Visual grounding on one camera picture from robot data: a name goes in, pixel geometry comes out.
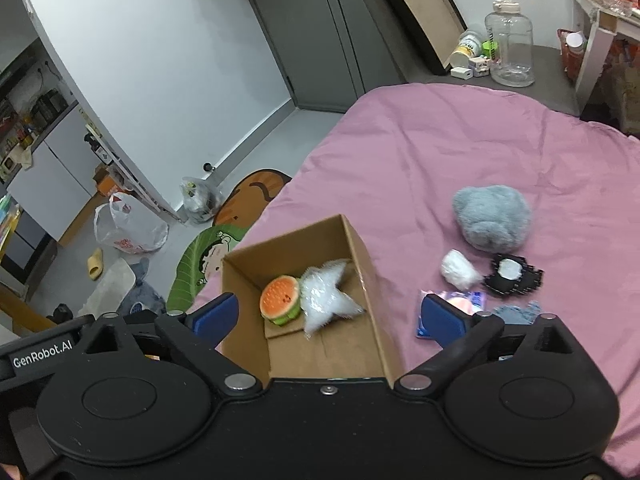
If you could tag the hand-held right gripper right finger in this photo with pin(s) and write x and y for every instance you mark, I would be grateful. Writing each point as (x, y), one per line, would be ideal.
(442, 321)

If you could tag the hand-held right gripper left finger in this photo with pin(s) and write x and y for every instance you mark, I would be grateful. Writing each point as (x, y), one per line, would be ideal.
(216, 316)

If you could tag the brown cardboard box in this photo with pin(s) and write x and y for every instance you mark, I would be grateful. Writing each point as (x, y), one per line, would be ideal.
(360, 350)

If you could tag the grey-blue fuzzy plush ball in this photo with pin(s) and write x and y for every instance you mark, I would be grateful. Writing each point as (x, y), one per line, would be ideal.
(492, 220)

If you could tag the white crumpled soft wad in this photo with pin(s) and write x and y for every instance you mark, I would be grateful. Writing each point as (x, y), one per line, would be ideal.
(457, 270)

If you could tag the pink pad in blue packet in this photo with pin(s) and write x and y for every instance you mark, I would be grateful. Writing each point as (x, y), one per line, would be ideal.
(464, 302)

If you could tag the green leaf cartoon rug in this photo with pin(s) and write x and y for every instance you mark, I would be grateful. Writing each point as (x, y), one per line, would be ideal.
(195, 265)

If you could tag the black patch with white centre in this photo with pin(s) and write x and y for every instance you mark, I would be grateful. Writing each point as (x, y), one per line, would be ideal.
(495, 285)

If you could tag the orange and green squishy toy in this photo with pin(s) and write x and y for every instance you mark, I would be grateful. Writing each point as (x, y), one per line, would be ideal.
(280, 296)

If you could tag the small blue-grey fuzzy cloth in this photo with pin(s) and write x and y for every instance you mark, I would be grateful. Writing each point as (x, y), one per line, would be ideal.
(515, 312)

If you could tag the grey plush slipper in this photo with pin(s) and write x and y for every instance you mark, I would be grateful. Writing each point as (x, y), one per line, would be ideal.
(145, 295)

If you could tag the translucent white mat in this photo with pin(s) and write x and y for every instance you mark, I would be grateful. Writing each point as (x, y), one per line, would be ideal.
(110, 287)

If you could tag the white fuzzy star plush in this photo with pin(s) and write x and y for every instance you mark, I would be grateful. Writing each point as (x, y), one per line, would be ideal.
(325, 300)

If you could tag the clear bag with dark contents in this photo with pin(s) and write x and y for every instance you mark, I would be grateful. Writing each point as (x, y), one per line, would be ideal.
(200, 202)

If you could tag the orange cartoon rug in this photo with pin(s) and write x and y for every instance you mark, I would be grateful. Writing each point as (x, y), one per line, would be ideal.
(245, 200)

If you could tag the white plastic bag red print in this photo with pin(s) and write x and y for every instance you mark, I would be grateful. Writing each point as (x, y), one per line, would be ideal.
(130, 222)

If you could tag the yellow slipper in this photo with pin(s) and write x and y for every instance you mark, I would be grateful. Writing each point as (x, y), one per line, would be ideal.
(95, 265)

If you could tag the pink bed sheet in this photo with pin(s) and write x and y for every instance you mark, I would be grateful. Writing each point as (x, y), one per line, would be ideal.
(425, 160)

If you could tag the small orange box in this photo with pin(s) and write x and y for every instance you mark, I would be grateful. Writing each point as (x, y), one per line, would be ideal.
(107, 184)

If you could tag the white cabinet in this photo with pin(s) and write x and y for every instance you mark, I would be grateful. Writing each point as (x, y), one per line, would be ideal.
(55, 175)

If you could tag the white charger block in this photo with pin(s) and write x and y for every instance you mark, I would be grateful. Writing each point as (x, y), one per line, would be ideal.
(461, 73)

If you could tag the small white cube toy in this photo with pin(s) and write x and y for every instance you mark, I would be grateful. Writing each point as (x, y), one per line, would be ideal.
(481, 67)

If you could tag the white door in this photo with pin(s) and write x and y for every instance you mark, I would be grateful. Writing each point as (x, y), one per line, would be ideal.
(150, 60)

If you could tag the cluttered kitchen shelf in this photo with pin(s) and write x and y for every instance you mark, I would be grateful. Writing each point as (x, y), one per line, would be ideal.
(30, 110)

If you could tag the white and yellow bottle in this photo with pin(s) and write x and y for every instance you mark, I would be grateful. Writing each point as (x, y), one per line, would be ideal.
(465, 50)

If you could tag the small green object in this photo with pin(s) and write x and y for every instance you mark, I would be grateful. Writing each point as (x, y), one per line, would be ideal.
(489, 50)

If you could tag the clear plastic water jug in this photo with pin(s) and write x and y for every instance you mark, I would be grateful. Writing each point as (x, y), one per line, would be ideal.
(510, 50)

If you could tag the red basket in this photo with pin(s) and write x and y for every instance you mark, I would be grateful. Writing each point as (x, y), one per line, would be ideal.
(567, 65)

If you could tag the white cup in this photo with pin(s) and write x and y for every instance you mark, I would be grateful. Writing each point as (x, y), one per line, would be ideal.
(575, 41)

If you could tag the white desk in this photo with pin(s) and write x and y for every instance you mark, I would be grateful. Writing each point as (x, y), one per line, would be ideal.
(592, 50)

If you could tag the grey wardrobe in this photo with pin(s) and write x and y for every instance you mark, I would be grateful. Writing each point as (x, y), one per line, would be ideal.
(325, 25)

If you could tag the black-framed wooden board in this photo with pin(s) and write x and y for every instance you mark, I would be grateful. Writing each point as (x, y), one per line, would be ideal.
(420, 5)

